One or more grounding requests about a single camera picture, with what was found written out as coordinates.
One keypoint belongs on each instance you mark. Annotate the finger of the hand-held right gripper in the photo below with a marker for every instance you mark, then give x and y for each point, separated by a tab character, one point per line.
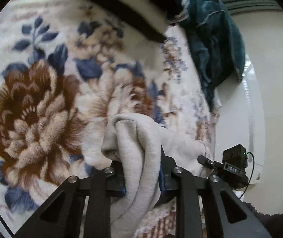
205	161

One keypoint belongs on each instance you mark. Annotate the black and cream garment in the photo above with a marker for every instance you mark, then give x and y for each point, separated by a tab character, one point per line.
121	12

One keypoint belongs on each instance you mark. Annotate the white headboard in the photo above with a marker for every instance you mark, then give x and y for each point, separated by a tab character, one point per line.
240	129

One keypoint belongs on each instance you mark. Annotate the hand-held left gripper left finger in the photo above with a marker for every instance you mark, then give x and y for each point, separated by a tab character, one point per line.
94	195

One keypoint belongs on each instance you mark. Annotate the person's right forearm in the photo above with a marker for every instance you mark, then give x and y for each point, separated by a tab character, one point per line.
275	224

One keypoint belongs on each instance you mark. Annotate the beige long-sleeve shirt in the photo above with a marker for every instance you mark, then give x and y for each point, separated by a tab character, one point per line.
131	153

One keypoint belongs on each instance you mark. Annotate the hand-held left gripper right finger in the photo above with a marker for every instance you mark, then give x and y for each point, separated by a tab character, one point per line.
193	198

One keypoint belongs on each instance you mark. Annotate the floral bed blanket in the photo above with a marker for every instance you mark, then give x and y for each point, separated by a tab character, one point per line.
32	104

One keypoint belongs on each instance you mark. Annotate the teal quilt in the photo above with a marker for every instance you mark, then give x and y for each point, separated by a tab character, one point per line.
213	42

